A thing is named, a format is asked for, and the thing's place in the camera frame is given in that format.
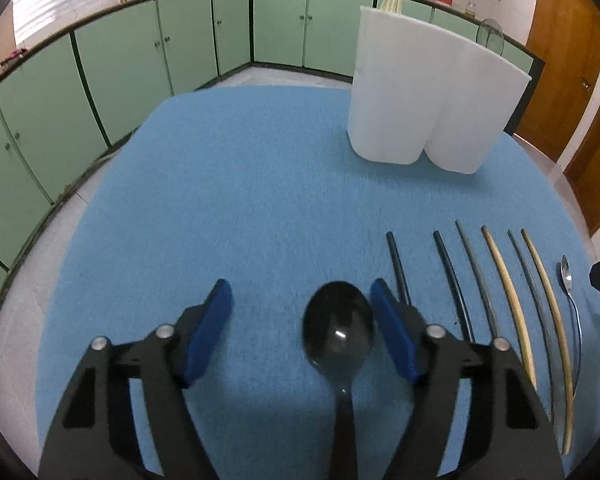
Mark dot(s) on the grey chopstick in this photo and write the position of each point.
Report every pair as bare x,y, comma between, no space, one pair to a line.
548,350
483,288

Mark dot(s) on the white plastic utensil holder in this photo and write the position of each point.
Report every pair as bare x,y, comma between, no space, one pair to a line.
420,90

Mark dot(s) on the black plastic spoon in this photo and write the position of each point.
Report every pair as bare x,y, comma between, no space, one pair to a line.
338,332

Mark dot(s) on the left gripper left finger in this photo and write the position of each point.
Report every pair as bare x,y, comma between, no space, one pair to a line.
93,433

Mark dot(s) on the metal spoon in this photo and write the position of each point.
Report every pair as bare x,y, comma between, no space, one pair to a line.
567,284

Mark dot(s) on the black chopstick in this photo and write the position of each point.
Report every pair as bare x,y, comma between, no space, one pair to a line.
401,286
459,300

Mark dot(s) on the glass jar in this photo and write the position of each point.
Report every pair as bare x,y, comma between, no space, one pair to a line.
470,9

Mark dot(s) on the blue table mat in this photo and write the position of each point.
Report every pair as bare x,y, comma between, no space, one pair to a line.
259,186

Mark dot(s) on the green lower kitchen cabinets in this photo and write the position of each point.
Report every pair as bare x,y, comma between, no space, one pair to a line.
79,94

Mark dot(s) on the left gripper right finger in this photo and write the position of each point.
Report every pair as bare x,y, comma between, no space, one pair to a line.
507,434

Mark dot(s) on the light wooden chopstick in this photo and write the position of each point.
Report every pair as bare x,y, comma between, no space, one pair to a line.
515,308

